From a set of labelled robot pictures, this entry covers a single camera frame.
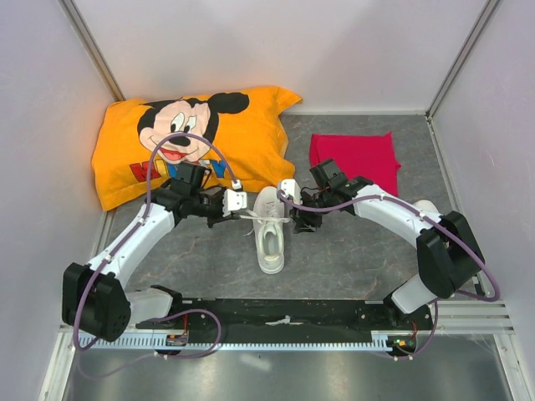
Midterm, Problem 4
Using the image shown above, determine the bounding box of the orange Mickey Mouse pillow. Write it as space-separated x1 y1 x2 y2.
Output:
91 86 302 211

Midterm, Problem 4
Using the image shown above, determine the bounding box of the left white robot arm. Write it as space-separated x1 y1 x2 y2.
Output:
62 163 247 342

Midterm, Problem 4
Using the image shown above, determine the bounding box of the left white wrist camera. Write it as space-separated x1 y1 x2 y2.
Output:
222 180 247 216

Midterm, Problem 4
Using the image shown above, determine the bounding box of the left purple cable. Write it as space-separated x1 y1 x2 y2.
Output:
73 133 243 379

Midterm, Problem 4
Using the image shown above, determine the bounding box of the aluminium rail frame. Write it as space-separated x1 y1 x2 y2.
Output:
39 300 527 400

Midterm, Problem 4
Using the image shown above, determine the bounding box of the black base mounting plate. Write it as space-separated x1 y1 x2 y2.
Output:
136 298 432 340

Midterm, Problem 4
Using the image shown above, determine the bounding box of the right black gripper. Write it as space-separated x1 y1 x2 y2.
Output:
289 188 334 235

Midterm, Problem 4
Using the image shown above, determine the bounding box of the grey slotted cable duct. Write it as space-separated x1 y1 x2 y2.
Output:
94 331 391 352

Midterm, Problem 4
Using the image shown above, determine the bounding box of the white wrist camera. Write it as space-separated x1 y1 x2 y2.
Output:
278 179 302 205
222 180 247 216

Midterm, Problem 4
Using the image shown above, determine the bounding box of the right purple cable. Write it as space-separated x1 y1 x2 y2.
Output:
278 190 502 361

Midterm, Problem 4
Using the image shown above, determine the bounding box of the white sneaker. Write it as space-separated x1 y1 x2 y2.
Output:
414 200 438 213
242 186 290 275

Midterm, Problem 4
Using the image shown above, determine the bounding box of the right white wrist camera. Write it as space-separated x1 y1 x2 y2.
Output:
278 179 302 205

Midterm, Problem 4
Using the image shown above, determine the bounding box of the red folded cloth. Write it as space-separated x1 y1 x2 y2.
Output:
309 132 401 195

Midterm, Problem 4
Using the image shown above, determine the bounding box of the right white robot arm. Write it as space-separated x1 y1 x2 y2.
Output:
278 159 484 329

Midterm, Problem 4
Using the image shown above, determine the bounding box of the purple cable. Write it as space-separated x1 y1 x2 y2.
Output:
278 190 502 361
73 133 243 379

